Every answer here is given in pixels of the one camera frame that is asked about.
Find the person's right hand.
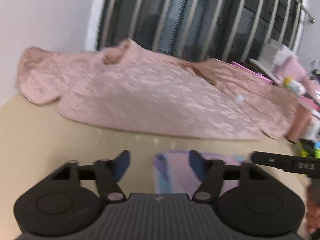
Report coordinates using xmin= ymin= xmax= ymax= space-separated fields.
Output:
xmin=305 ymin=183 xmax=320 ymax=234

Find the steel window railing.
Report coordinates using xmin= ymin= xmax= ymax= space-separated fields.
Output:
xmin=100 ymin=0 xmax=317 ymax=63

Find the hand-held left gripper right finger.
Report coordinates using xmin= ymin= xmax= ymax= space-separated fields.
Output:
xmin=189 ymin=150 xmax=270 ymax=204

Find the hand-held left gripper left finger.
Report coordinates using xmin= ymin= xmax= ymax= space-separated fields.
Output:
xmin=51 ymin=150 xmax=131 ymax=204

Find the white yellow plush toy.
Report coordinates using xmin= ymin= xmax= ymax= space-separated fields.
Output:
xmin=282 ymin=77 xmax=308 ymax=95

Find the pink quilted blanket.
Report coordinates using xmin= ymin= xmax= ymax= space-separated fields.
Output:
xmin=16 ymin=38 xmax=301 ymax=141

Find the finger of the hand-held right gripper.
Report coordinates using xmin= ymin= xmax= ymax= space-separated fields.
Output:
xmin=251 ymin=151 xmax=294 ymax=172

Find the pink pillow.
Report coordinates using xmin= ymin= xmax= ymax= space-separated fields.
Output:
xmin=274 ymin=55 xmax=309 ymax=81

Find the white box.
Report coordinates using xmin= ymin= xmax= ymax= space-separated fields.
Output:
xmin=260 ymin=39 xmax=297 ymax=66

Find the pink blue purple-trimmed garment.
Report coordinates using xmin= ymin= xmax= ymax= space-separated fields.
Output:
xmin=153 ymin=149 xmax=248 ymax=196

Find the green yellow toy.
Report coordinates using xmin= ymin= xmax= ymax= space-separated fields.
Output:
xmin=299 ymin=140 xmax=320 ymax=159

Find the dark glass window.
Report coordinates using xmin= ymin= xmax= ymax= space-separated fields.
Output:
xmin=96 ymin=0 xmax=305 ymax=63

